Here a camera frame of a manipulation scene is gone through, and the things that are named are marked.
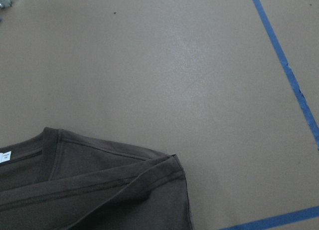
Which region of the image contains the dark brown t-shirt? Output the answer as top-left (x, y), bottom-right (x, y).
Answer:
top-left (0, 127), bottom-right (193, 230)

